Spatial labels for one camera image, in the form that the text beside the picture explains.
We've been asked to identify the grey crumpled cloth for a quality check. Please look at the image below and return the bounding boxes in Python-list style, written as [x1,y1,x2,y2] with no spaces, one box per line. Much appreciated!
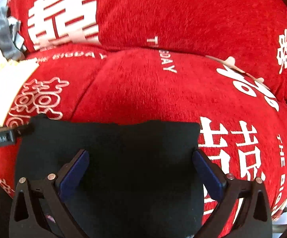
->
[0,6,27,61]

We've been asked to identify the red printed sofa cover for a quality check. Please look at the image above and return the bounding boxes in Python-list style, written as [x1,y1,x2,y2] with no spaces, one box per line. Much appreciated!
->
[0,0,287,223]

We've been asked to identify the black grey patterned pants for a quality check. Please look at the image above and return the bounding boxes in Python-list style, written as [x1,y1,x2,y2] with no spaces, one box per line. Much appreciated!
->
[14,118,204,237]

